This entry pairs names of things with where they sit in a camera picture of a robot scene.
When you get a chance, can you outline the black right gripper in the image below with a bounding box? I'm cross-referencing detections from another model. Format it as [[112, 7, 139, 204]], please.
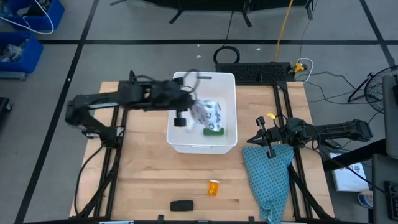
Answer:
[[248, 116, 292, 160]]

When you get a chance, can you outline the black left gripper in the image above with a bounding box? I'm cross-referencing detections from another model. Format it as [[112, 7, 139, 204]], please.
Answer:
[[149, 77, 198, 128]]

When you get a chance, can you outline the white cross-patterned pouch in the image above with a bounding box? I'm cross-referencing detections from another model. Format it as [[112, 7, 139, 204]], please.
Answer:
[[186, 98, 226, 131]]

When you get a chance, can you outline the green bandage roll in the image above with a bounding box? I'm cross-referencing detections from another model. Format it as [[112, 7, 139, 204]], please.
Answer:
[[203, 126, 225, 137]]

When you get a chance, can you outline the orange pill bottle white cap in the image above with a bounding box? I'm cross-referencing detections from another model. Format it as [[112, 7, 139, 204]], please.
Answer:
[[207, 179, 220, 197]]

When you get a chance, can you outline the black bandage roll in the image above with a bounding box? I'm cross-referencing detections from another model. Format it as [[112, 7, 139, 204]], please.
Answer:
[[170, 200, 194, 212]]

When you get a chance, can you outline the white perforated plastic basket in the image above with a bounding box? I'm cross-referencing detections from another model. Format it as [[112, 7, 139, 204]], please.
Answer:
[[166, 71, 239, 156]]

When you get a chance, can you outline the blue plastic bin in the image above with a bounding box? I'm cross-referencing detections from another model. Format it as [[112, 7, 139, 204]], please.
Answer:
[[0, 32, 44, 80], [0, 0, 65, 32]]

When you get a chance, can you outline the teal flower-patterned cloth pack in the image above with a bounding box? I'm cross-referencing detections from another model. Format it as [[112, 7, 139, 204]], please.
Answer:
[[241, 143, 295, 224]]

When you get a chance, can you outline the black perforated case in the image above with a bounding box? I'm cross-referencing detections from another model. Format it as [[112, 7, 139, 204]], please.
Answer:
[[215, 62, 295, 85]]

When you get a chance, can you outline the white paper box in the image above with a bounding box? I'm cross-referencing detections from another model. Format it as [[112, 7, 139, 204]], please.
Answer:
[[329, 152, 371, 192]]

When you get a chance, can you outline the black partition panel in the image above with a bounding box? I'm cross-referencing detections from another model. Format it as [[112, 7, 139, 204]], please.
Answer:
[[108, 0, 315, 27]]

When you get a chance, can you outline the black floor fan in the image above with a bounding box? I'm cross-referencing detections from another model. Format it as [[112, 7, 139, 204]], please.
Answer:
[[347, 65, 398, 114]]

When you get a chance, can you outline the black keyboard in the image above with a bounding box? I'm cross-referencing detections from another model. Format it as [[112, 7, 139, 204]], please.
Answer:
[[384, 180, 398, 222]]

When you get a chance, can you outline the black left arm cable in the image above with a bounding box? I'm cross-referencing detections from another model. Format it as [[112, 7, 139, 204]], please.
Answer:
[[182, 69, 200, 95]]

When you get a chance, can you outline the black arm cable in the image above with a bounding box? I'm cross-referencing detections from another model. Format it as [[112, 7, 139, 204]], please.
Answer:
[[182, 69, 200, 95], [306, 123, 387, 194]]

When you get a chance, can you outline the black aluminium table frame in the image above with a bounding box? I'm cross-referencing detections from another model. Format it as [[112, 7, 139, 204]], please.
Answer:
[[70, 79, 335, 224]]

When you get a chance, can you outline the coiled black cable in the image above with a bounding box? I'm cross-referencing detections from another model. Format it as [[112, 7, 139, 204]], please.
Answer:
[[213, 45, 241, 65]]

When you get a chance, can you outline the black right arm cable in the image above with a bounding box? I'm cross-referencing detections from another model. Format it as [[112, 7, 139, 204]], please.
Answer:
[[306, 123, 387, 194]]

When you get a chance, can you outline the yellow extension cord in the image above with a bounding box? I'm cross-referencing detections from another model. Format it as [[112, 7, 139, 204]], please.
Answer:
[[272, 0, 295, 63]]

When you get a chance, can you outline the black left base cable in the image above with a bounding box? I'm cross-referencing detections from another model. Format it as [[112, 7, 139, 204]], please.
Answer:
[[73, 144, 105, 216]]

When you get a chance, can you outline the white cable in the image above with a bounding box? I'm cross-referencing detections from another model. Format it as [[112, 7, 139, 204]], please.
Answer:
[[0, 0, 55, 35]]

